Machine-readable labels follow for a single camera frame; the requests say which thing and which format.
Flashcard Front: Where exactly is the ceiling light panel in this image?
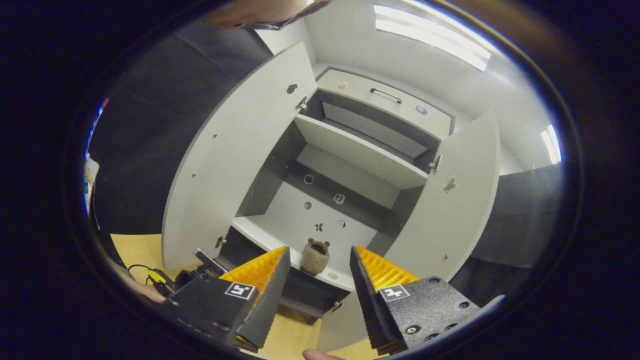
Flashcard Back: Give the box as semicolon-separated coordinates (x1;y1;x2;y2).
374;4;493;72
540;124;564;165

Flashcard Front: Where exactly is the black backdrop cloth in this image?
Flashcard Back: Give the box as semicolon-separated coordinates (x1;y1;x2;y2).
87;20;273;236
450;165;566;306

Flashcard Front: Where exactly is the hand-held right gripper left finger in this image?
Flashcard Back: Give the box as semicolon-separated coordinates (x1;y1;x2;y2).
162;245;292;353

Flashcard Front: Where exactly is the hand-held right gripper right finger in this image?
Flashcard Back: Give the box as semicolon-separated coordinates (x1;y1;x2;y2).
349;245;483;356

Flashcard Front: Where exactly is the person's head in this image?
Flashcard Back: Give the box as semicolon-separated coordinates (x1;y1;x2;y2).
202;0;333;31

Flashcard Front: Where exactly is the white shoe cabinet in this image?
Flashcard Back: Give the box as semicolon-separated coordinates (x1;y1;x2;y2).
231;67;456;326

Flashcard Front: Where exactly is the brown fuzzy shoe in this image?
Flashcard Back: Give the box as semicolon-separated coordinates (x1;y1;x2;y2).
300;238;331;276

